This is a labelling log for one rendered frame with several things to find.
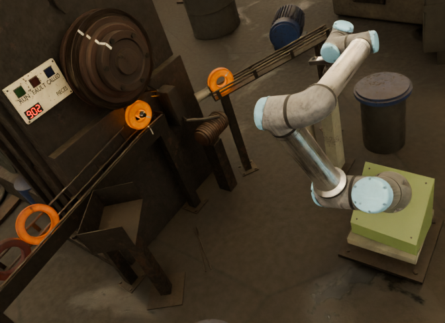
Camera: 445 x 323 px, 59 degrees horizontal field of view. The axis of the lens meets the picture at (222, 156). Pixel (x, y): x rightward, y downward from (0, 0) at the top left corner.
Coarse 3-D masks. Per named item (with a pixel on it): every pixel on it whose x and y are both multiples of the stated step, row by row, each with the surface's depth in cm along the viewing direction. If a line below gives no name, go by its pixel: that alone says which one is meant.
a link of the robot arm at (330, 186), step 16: (272, 96) 138; (288, 96) 131; (256, 112) 136; (272, 112) 132; (272, 128) 137; (288, 128) 134; (304, 128) 143; (288, 144) 144; (304, 144) 145; (304, 160) 151; (320, 160) 154; (320, 176) 160; (336, 176) 166; (352, 176) 173; (320, 192) 171; (336, 192) 168
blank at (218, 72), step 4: (220, 68) 228; (224, 68) 229; (212, 72) 228; (216, 72) 226; (220, 72) 227; (224, 72) 229; (228, 72) 230; (212, 76) 227; (216, 76) 228; (220, 76) 229; (224, 76) 230; (228, 76) 231; (232, 76) 232; (208, 80) 229; (212, 80) 228; (216, 80) 229; (224, 80) 234; (228, 80) 232; (232, 80) 233; (208, 84) 231; (212, 84) 229; (216, 84) 230; (224, 84) 233; (212, 88) 231; (216, 88) 232; (224, 88) 234; (224, 92) 235
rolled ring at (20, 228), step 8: (24, 208) 179; (32, 208) 179; (40, 208) 181; (48, 208) 183; (24, 216) 176; (56, 216) 185; (16, 224) 175; (24, 224) 176; (24, 232) 176; (48, 232) 183; (24, 240) 176; (32, 240) 178; (40, 240) 180
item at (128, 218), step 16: (96, 192) 184; (112, 192) 184; (128, 192) 184; (96, 208) 183; (112, 208) 188; (128, 208) 185; (80, 224) 168; (96, 224) 180; (112, 224) 181; (128, 224) 178; (96, 240) 166; (112, 240) 166; (128, 240) 166; (144, 256) 193; (144, 272) 202; (160, 272) 207; (160, 288) 211; (176, 288) 216; (160, 304) 211; (176, 304) 209
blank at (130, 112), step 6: (138, 102) 208; (144, 102) 211; (126, 108) 207; (132, 108) 206; (138, 108) 209; (144, 108) 212; (150, 108) 215; (126, 114) 206; (132, 114) 207; (150, 114) 216; (126, 120) 208; (132, 120) 208; (138, 120) 213; (144, 120) 214; (132, 126) 209; (138, 126) 212; (144, 126) 215
